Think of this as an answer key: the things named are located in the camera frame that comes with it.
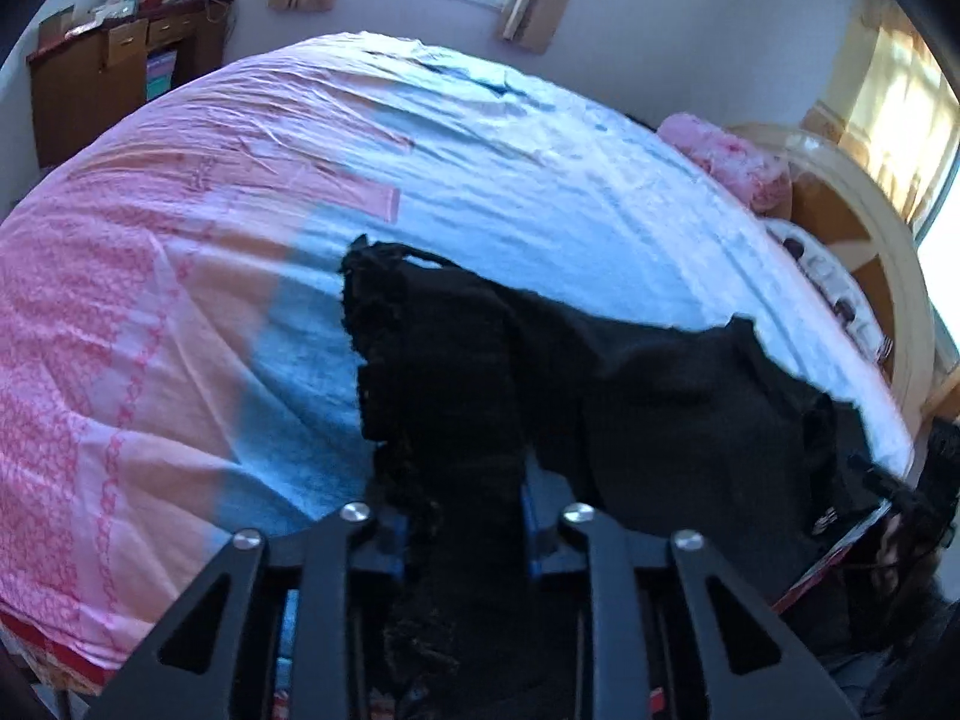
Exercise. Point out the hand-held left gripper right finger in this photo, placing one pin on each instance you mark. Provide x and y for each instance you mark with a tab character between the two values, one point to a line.
536	547

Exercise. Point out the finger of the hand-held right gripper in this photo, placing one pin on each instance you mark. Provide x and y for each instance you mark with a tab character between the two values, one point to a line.
881	481

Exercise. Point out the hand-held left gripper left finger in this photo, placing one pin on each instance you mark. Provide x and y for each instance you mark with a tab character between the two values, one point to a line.
390	540

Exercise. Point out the black pants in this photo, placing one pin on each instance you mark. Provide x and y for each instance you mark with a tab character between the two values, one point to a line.
637	405

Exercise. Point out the person's right hand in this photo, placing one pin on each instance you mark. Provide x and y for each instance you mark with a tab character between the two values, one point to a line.
900	555

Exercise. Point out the dark cloth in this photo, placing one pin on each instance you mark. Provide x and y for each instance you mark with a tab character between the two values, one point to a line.
900	652

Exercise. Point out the large bright window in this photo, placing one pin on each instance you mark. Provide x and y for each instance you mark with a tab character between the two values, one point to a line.
945	277

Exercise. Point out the white pillow with dark circles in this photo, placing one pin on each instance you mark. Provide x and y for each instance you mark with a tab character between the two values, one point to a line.
825	270

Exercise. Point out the cream and wood headboard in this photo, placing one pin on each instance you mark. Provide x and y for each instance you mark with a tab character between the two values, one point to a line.
877	240

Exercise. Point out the bed with patterned sheet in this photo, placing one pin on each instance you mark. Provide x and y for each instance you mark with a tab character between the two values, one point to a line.
187	277

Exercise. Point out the pink pillow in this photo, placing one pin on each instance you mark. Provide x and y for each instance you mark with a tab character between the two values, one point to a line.
727	157

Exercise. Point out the yellow sheer curtain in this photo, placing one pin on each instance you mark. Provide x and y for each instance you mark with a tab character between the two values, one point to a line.
885	105

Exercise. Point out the stack of pastel boxes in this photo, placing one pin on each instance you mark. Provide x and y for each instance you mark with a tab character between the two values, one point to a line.
161	75

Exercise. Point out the brown wooden desk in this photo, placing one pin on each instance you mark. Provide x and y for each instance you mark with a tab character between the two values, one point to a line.
75	105

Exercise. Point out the small cardboard box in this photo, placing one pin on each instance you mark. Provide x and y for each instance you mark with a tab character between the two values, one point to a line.
56	26

